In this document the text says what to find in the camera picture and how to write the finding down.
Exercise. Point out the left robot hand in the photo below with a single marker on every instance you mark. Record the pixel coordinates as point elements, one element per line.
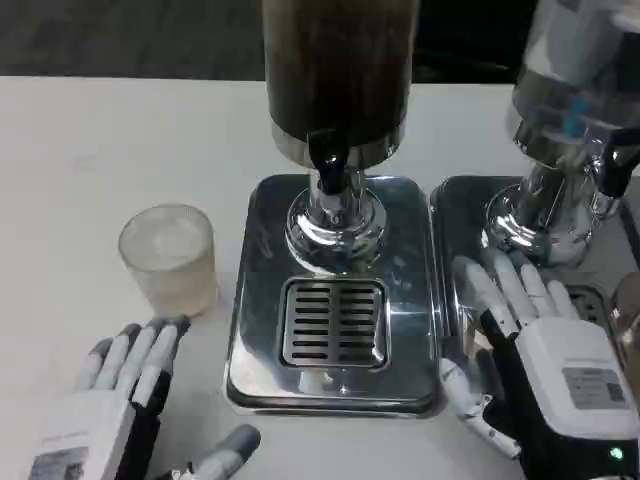
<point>107,400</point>

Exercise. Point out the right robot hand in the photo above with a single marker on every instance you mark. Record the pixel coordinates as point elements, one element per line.
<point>560,370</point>

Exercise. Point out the steel drip tray with grid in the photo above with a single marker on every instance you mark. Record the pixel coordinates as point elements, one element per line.
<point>332,300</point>
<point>450,280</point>

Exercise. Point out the clear ribbed glass cup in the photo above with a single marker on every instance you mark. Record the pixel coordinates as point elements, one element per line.
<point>168,260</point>

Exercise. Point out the black dispenser tap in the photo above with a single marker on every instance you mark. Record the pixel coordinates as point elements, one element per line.
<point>326,160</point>
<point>617,162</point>

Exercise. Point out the clear drink dispenser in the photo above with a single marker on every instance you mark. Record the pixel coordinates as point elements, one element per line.
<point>565,125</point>

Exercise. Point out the dark drink dispenser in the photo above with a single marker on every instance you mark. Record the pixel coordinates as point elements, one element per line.
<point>340,110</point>

